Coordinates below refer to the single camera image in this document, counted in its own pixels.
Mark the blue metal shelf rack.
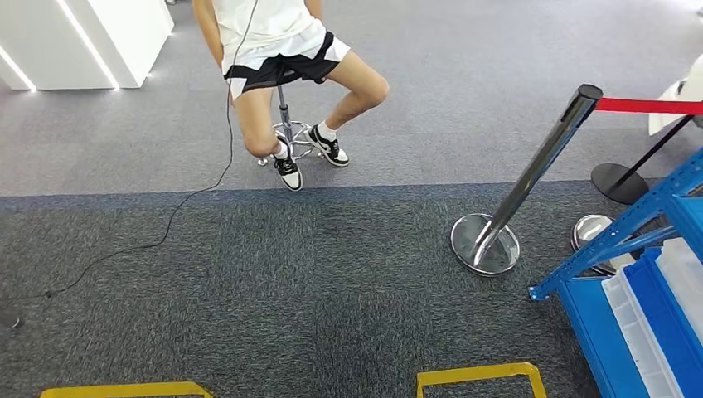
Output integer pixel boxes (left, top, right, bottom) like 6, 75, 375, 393
526, 148, 703, 398

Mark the person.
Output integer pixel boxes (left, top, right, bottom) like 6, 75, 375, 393
192, 0, 391, 193

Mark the yellow floor tape outline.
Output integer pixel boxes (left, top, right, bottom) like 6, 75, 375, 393
38, 380, 216, 398

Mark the black stanchion stand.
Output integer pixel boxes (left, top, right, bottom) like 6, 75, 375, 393
590, 114, 696, 206

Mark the red barrier belt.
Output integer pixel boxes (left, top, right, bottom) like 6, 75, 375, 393
594, 97, 703, 116

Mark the chrome stool base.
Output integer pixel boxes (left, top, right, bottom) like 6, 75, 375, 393
256, 85, 326, 167

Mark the chrome stanchion post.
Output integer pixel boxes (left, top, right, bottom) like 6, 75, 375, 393
473, 83, 604, 268

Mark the thin black cable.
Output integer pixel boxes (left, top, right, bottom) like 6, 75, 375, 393
0, 0, 260, 304

